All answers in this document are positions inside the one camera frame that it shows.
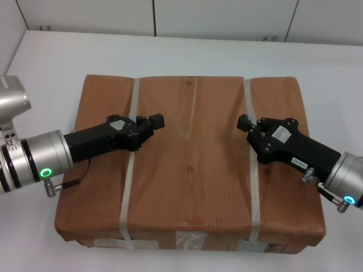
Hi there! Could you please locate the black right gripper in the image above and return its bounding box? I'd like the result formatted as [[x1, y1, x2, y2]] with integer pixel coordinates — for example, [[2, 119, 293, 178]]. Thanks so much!
[[236, 113, 341, 181]]

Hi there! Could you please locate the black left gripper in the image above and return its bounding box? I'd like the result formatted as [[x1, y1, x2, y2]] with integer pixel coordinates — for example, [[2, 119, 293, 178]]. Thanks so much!
[[64, 113, 166, 164]]

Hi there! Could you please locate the brown paper box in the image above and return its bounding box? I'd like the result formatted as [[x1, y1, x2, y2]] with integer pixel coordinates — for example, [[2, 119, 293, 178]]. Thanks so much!
[[53, 74, 326, 254]]

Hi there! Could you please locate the small grey box label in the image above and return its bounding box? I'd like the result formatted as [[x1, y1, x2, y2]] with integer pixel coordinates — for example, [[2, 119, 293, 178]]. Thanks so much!
[[236, 240, 267, 253]]

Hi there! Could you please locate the wide white box label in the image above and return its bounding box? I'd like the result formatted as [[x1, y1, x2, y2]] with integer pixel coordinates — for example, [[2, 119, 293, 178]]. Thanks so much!
[[94, 238, 134, 250]]

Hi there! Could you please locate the clear tape patch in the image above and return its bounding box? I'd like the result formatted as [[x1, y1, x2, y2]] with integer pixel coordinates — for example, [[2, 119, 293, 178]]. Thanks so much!
[[175, 230, 206, 252]]

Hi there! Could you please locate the white plastic packing strap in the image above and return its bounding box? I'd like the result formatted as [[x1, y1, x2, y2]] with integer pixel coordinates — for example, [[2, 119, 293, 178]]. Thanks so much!
[[243, 79, 261, 242], [118, 77, 141, 242]]

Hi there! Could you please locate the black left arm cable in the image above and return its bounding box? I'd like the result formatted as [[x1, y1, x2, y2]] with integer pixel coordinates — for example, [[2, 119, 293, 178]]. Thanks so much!
[[44, 158, 92, 197]]

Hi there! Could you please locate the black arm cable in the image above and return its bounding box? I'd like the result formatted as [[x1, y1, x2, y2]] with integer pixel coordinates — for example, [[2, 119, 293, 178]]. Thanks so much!
[[44, 158, 92, 197], [301, 167, 350, 213]]

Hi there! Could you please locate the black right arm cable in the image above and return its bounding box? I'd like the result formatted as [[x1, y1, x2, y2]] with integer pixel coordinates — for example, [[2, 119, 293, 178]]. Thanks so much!
[[301, 167, 350, 213]]

